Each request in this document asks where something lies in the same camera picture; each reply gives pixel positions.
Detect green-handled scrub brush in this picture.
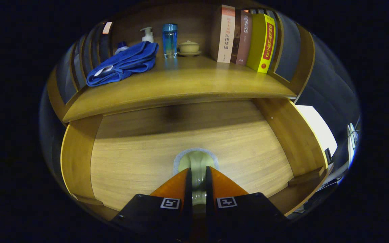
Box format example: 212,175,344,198
173,147,219,207

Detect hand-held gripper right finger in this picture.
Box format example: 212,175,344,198
205,166,289,242

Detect brown book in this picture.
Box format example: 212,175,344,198
231,9,253,66

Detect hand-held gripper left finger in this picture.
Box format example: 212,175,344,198
110,167,193,242

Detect wooden cabinet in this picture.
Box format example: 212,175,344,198
46,2,316,124

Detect wooden countertop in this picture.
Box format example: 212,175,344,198
62,54,297,124

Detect white pump bottle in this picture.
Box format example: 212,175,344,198
139,27,154,44

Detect folded blue towel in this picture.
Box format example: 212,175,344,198
86,41,159,87

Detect orange and white book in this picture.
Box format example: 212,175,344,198
210,4,236,63

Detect beige lidded teacup with saucer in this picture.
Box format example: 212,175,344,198
177,40,202,57

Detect tall blue glass bottle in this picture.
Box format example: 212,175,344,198
162,23,178,59

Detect yellow book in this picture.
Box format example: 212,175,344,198
246,13,277,74

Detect white equipment case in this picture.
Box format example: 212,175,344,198
296,105,337,156

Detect wooden drawer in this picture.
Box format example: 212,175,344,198
60,98,334,221

